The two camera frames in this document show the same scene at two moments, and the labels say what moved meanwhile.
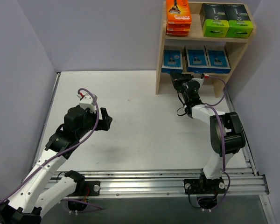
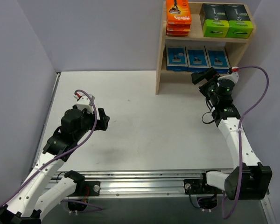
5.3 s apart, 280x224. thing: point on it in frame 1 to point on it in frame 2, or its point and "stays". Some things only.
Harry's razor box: (197, 60) stays
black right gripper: (178, 80) to (206, 82)
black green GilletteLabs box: (213, 20) stays
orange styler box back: (178, 12) stays
